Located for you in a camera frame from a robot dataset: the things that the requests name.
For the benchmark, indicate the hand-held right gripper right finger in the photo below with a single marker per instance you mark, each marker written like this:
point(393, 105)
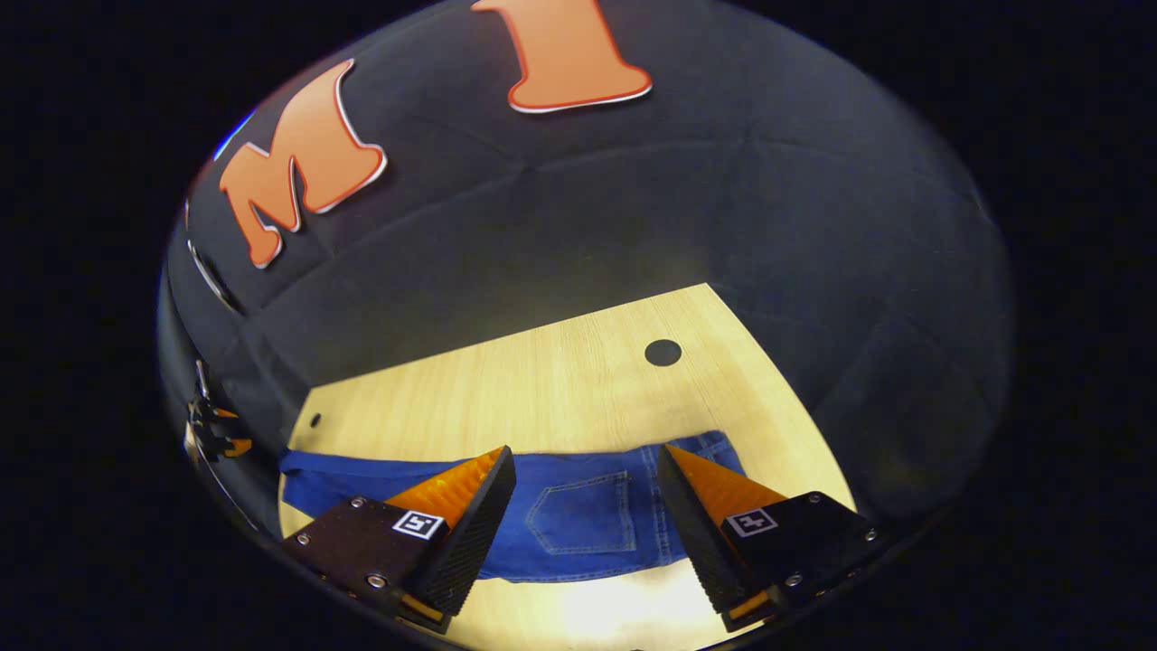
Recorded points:
point(691, 524)

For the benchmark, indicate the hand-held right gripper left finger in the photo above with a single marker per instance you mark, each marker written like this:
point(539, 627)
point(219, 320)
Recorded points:
point(479, 529)

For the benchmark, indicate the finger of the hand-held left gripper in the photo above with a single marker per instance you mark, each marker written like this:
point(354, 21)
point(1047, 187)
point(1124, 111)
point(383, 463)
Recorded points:
point(217, 429)

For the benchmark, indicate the blue denim jeans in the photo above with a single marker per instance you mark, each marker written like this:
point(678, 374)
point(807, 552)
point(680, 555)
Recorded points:
point(578, 515)

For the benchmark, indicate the black backdrop cloth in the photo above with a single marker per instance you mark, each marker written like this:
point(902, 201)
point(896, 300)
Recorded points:
point(633, 199)

